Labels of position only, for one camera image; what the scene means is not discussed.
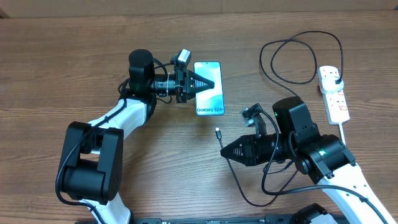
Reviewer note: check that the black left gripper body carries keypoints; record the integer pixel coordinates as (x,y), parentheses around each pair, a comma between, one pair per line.
(180,77)

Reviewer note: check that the white power strip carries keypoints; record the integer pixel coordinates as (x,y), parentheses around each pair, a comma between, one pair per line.
(335,103)

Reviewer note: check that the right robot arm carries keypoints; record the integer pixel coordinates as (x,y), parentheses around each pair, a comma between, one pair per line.
(292,135)

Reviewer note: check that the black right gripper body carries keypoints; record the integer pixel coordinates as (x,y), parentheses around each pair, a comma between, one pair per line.
(260,151)

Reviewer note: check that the blue Galaxy smartphone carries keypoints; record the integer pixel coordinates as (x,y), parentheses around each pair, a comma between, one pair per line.
(210,102)

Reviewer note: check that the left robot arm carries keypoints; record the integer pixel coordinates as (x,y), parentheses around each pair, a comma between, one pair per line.
(91,164)

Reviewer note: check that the white charger plug adapter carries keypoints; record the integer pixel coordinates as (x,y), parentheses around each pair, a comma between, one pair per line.
(331,85)

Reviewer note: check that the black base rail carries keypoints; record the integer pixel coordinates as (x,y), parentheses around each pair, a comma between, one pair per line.
(311,214)

